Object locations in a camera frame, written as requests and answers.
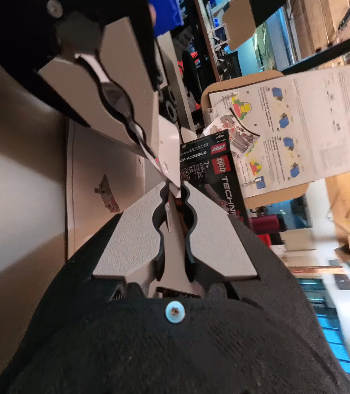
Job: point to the blue plastic parts bin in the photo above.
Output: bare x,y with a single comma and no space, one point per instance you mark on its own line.
165,15

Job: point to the white printed instruction sheet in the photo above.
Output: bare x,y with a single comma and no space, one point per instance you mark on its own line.
316,123

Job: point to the black office chair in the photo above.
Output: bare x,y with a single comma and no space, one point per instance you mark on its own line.
191,77

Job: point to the stack of cardboard boxes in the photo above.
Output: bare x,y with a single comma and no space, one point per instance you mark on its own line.
316,24

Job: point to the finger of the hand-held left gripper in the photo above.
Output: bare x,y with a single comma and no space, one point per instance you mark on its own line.
76,92
125,61

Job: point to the black toy tyre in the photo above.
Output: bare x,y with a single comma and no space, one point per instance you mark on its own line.
171,112
166,96

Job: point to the red grey sticker sheet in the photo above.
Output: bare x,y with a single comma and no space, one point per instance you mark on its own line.
239,135

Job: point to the black toy set box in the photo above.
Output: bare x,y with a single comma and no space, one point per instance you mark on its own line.
211,172

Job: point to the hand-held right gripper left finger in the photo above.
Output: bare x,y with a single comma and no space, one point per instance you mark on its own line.
128,246

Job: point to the maroon tumbler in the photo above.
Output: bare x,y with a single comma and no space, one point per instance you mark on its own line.
267,224

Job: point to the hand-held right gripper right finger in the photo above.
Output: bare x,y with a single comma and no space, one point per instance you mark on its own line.
221,246

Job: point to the white clip pin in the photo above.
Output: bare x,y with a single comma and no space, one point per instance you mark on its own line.
250,182
232,94

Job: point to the light wooden display board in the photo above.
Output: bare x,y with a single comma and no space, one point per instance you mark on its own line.
273,197
239,24

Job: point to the black partition post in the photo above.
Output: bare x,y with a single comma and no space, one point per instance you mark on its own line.
332,55

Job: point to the white instruction booklet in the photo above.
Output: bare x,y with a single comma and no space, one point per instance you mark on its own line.
101,147

